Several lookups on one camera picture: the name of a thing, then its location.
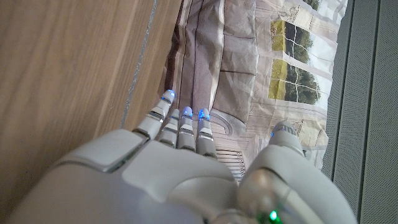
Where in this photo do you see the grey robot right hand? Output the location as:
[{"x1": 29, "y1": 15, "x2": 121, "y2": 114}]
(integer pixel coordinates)
[{"x1": 4, "y1": 89, "x2": 358, "y2": 224}]

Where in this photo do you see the printed living room backdrop cloth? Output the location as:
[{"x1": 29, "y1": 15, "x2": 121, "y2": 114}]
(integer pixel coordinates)
[{"x1": 158, "y1": 0, "x2": 349, "y2": 183}]

